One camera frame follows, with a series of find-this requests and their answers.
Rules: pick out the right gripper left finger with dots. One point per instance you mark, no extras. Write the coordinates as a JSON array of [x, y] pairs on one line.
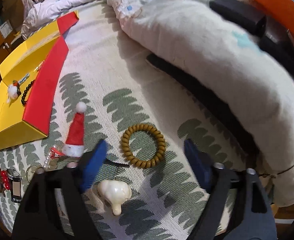
[[82, 173]]

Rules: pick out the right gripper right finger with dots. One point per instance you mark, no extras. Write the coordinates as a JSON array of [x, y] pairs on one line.
[[203, 167]]

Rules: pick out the red santa hat clip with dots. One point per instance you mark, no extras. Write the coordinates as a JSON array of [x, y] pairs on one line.
[[74, 143]]

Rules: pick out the cream shell hair clip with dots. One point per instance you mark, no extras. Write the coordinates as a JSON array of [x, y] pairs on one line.
[[112, 189]]

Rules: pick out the white plush bunny clip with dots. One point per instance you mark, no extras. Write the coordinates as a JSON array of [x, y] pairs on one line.
[[13, 91]]

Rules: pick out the pearl hair claw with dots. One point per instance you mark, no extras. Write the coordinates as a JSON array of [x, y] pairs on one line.
[[50, 162]]

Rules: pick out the clear round hair clip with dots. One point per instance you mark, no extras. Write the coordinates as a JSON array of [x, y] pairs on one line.
[[31, 171]]

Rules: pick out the light blue hair clip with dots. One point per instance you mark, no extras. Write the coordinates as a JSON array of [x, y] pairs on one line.
[[22, 80]]

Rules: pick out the gold rhinestone hair clip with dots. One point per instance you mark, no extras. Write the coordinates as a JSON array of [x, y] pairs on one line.
[[38, 67]]

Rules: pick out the leaf pattern bed sheet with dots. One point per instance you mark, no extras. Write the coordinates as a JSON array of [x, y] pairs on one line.
[[144, 108]]

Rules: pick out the yellow cardboard box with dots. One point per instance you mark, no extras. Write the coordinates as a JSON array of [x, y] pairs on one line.
[[28, 117]]

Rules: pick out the black device on bed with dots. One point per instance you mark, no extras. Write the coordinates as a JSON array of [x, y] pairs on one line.
[[274, 38]]

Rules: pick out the floral white quilt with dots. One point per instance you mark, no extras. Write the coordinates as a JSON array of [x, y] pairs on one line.
[[224, 58]]

